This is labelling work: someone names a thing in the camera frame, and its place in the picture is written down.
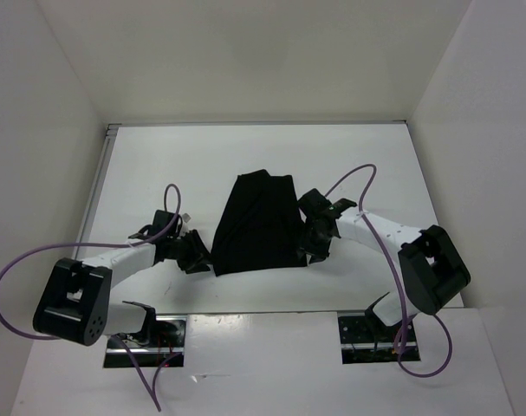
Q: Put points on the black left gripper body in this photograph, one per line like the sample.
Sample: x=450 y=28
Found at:
x=177 y=246

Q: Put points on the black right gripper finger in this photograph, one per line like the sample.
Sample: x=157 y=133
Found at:
x=306 y=250
x=318 y=254

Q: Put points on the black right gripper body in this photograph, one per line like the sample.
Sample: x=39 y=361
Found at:
x=315 y=242

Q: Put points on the black skirt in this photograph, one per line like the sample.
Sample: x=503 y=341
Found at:
x=261 y=226

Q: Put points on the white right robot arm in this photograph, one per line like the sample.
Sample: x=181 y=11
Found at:
x=431 y=270

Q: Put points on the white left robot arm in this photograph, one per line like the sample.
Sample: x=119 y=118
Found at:
x=74 y=305

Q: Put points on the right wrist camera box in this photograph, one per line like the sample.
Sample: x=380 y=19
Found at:
x=312 y=203

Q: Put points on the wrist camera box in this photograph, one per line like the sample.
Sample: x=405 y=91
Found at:
x=312 y=203
x=163 y=218

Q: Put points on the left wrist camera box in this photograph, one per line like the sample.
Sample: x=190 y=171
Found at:
x=163 y=218

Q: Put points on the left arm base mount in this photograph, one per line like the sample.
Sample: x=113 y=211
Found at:
x=164 y=343

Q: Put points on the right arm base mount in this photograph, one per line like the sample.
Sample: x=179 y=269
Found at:
x=365 y=341

